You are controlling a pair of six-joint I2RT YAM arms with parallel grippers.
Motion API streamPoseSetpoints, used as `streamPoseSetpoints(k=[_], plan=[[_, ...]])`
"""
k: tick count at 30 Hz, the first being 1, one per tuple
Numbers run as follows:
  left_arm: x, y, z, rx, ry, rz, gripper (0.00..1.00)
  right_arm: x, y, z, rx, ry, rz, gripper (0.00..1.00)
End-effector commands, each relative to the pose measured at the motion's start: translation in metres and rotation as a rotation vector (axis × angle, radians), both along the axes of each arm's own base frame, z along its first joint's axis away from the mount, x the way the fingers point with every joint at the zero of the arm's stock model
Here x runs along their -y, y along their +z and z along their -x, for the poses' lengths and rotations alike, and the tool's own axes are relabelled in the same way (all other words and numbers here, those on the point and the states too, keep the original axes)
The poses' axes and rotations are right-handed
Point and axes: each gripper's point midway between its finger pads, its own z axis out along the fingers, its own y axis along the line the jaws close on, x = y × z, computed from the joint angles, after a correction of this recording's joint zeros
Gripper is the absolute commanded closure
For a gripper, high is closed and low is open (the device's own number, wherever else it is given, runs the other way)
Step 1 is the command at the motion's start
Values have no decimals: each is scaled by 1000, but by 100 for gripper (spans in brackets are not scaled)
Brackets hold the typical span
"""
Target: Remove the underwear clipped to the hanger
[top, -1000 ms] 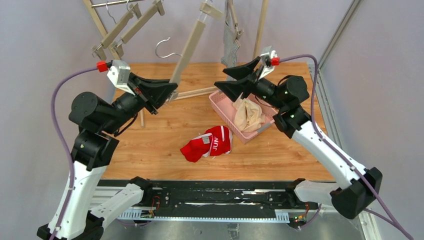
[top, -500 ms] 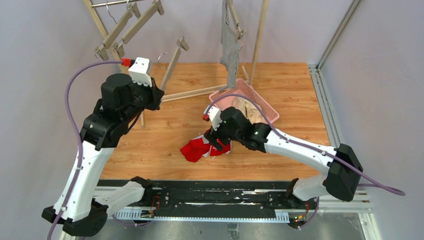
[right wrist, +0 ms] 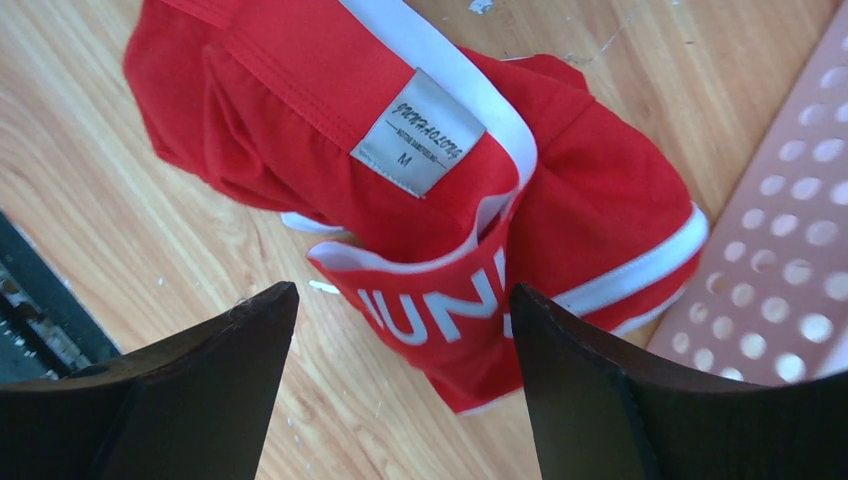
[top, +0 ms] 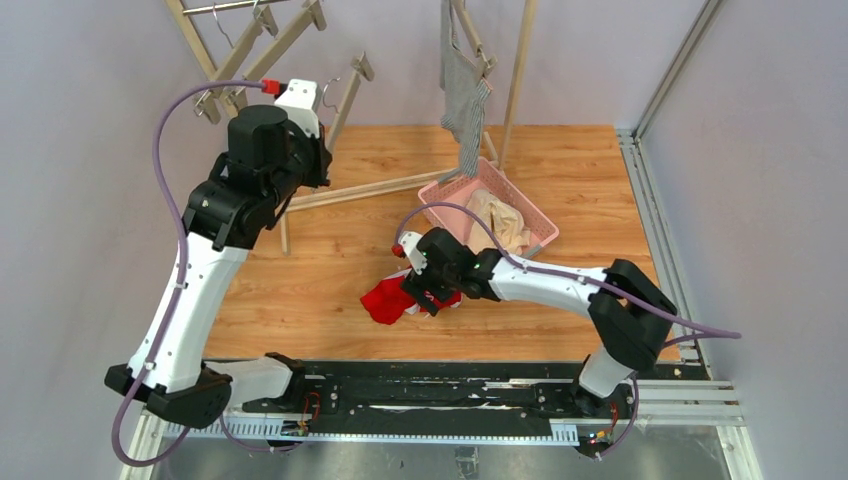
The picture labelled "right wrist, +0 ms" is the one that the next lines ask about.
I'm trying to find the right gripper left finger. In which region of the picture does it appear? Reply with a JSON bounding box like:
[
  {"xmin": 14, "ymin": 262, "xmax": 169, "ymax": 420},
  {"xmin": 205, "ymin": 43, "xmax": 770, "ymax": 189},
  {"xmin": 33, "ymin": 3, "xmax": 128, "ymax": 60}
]
[{"xmin": 1, "ymin": 282, "xmax": 299, "ymax": 479}]

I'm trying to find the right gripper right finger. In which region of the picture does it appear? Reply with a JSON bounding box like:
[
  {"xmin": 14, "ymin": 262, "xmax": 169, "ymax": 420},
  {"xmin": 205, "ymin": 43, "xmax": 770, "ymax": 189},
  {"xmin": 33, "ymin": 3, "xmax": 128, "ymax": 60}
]
[{"xmin": 510, "ymin": 284, "xmax": 847, "ymax": 479}]

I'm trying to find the red underwear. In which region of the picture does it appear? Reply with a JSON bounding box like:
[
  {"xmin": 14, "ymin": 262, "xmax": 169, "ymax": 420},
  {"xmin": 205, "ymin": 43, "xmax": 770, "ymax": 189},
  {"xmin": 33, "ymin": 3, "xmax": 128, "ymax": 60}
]
[{"xmin": 124, "ymin": 1, "xmax": 709, "ymax": 413}]

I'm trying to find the pink plastic basket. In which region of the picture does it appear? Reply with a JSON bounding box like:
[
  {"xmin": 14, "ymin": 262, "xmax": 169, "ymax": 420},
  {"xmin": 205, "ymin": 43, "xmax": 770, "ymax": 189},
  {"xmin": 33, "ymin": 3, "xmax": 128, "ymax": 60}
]
[{"xmin": 647, "ymin": 8, "xmax": 847, "ymax": 386}]

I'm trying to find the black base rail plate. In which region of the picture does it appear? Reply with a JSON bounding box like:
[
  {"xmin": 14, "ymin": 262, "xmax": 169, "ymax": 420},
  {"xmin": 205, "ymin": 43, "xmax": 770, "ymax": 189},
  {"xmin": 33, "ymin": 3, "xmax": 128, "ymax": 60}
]
[{"xmin": 1, "ymin": 215, "xmax": 120, "ymax": 384}]

